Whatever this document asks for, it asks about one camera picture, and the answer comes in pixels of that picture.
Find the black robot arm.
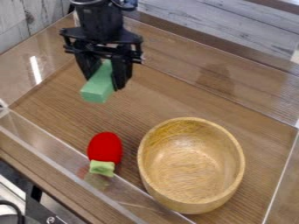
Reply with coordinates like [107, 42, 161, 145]
[61, 0, 145, 91]

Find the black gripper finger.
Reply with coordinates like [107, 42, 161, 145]
[111, 56, 134, 91]
[75, 52, 102, 80]

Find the brown wooden bowl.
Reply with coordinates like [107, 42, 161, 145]
[137, 117, 246, 214]

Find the green rectangular block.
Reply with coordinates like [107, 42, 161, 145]
[81, 59, 115, 103]

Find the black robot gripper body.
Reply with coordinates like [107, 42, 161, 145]
[61, 3, 145, 64]

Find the red plush radish toy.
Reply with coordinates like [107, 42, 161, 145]
[87, 132, 123, 178]

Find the black stand with cable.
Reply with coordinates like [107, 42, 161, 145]
[0, 185, 69, 224]

